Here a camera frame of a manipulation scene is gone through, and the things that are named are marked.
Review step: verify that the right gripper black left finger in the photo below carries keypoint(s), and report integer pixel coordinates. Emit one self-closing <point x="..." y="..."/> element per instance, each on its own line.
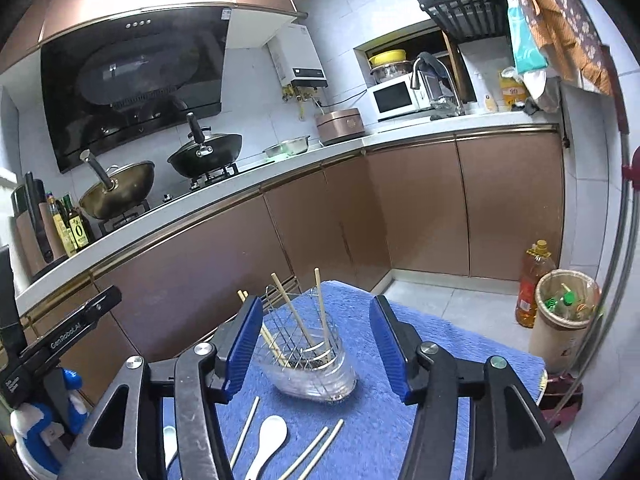
<point x="124" y="435"/>

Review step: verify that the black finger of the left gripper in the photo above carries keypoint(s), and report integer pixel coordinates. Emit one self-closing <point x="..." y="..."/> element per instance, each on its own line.
<point x="47" y="351"/>

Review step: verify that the thick wooden chopstick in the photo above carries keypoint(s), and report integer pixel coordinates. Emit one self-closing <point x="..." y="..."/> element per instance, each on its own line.
<point x="295" y="309"/>
<point x="275" y="333"/>
<point x="273" y="346"/>
<point x="322" y="312"/>

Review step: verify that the thin pale chopstick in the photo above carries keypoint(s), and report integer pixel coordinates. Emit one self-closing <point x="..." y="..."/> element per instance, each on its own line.
<point x="316" y="455"/>
<point x="302" y="457"/>
<point x="245" y="429"/>

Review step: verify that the brown kitchen base cabinets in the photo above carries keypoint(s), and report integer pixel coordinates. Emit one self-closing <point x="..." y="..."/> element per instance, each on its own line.
<point x="464" y="208"/>

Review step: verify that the chrome kitchen faucet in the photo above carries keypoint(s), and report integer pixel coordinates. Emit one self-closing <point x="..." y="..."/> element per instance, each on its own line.
<point x="430" y="77"/>

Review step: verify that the blue white gloved left hand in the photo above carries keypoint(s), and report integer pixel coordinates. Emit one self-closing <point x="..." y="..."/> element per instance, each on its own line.
<point x="39" y="437"/>

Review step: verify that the light blue soup spoon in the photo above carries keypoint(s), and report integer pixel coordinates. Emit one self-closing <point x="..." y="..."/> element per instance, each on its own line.
<point x="170" y="445"/>

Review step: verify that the white ceramic soup spoon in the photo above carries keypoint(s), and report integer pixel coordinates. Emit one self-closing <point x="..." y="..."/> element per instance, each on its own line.
<point x="272" y="435"/>

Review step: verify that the blue terry towel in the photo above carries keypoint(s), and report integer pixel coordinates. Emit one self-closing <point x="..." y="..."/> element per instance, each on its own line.
<point x="377" y="428"/>

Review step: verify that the clear plastic drip cup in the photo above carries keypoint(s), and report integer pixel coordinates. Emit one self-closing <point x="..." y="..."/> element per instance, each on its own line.
<point x="330" y="384"/>

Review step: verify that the olive oil bottle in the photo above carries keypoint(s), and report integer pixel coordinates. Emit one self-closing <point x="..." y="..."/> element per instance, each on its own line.
<point x="79" y="225"/>

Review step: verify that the beige trash bin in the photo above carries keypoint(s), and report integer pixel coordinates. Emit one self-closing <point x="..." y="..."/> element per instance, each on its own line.
<point x="566" y="301"/>

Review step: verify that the cooking oil bottle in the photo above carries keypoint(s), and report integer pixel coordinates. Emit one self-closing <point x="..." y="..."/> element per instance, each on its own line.
<point x="537" y="262"/>

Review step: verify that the brass coloured wok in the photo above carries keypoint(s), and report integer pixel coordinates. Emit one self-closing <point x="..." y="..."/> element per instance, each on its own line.
<point x="116" y="192"/>

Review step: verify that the black wok with lid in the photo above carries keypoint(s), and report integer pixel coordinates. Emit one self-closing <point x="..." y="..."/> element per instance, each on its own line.
<point x="206" y="152"/>

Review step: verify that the steel bowl on counter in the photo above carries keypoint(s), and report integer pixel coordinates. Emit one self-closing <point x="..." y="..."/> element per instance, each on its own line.
<point x="288" y="148"/>

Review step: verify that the black range hood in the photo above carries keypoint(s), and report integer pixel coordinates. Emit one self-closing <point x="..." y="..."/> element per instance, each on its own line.
<point x="117" y="80"/>

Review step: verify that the white water heater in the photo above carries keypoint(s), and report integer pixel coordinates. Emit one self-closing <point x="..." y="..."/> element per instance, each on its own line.
<point x="295" y="58"/>

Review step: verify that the white microwave oven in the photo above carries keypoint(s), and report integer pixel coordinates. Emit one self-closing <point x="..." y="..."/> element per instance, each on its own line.
<point x="396" y="97"/>

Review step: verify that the yellow detergent bottle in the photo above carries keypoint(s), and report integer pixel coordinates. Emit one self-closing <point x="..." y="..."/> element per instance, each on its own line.
<point x="513" y="90"/>

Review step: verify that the white plastic bag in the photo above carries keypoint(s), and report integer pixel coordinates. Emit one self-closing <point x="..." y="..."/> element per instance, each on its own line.
<point x="543" y="93"/>

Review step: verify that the yellow lidded pot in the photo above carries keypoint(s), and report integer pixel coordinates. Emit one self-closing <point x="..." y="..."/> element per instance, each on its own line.
<point x="388" y="65"/>

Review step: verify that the teal hanging cloth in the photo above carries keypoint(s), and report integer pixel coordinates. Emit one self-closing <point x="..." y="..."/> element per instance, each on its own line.
<point x="526" y="54"/>

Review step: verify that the metal wire utensil basket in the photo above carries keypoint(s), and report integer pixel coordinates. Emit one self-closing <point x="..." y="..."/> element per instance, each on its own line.
<point x="306" y="303"/>

